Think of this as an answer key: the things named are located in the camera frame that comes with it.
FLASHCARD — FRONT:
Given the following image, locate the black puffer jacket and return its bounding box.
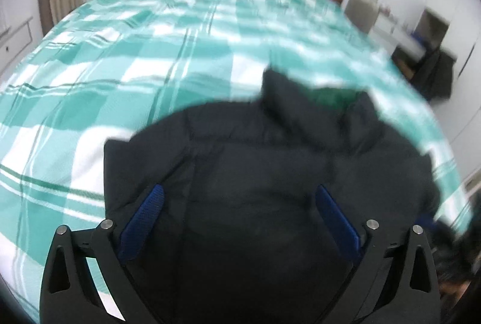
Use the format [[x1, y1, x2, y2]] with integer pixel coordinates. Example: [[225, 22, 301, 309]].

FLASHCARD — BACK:
[[103, 66, 444, 324]]

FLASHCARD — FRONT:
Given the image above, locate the white desk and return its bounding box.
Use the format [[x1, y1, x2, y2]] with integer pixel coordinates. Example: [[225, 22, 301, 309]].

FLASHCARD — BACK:
[[344, 0, 429, 63]]

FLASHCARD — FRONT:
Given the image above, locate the grey board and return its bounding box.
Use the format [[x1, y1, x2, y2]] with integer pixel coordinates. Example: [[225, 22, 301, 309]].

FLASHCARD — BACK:
[[415, 8, 450, 51]]

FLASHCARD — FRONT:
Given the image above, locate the bed with green checked sheet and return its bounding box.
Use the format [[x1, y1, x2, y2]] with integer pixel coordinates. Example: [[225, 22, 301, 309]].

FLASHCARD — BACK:
[[0, 0, 474, 324]]

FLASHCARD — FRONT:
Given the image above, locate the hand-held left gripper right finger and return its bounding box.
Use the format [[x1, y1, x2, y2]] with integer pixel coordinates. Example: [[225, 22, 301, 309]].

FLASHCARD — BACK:
[[315, 184, 441, 324]]

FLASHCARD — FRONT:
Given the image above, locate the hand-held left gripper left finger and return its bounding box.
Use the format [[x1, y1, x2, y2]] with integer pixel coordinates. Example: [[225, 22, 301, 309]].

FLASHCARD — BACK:
[[38, 184, 166, 324]]

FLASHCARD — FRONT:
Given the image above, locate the black coat on chair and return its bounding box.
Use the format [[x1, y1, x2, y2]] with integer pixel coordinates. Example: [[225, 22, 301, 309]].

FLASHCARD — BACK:
[[408, 48, 456, 100]]

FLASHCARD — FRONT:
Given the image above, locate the white wardrobe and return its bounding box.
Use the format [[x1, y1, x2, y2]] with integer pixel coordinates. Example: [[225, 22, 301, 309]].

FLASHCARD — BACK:
[[432, 0, 481, 167]]

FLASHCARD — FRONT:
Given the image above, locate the white dresser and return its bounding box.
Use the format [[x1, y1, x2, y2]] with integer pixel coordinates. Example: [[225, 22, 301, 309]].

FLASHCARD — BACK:
[[0, 14, 36, 78]]

